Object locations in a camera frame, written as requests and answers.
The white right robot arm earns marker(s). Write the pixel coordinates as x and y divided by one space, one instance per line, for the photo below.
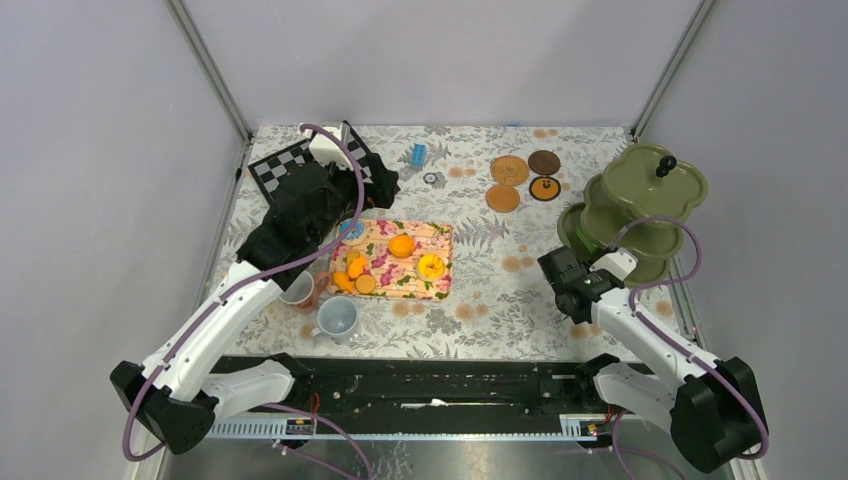
710 407

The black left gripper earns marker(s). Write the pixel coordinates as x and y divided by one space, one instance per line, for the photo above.
381 193

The black white checkerboard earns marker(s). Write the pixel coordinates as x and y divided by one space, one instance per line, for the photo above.
285 169

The black orange face coaster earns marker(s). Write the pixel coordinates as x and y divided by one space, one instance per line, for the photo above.
545 188

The white mug with red handle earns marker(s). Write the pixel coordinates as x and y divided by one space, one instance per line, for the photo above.
303 295

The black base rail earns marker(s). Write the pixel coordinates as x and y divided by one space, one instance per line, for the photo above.
443 397

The plain orange coaster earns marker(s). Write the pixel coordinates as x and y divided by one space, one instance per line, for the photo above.
502 198

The blue toy brick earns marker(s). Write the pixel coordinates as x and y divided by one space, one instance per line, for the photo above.
418 156

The blue donut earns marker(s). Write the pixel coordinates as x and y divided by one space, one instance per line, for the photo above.
354 235

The green three-tier stand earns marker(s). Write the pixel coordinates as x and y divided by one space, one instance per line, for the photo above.
644 181

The floral serving tray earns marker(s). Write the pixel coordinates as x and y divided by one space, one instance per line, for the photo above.
397 277

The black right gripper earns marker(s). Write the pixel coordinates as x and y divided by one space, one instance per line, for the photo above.
587 266

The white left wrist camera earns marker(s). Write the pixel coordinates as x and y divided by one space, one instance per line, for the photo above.
326 151

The round brown cookie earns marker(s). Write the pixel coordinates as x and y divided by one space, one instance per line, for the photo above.
365 284

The dark brown coaster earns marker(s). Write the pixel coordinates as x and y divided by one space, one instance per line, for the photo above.
544 162

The woven tan coaster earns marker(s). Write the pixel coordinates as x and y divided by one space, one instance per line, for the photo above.
509 170

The white mug front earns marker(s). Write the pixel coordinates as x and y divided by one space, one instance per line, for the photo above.
338 320

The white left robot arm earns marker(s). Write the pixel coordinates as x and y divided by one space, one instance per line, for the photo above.
174 393

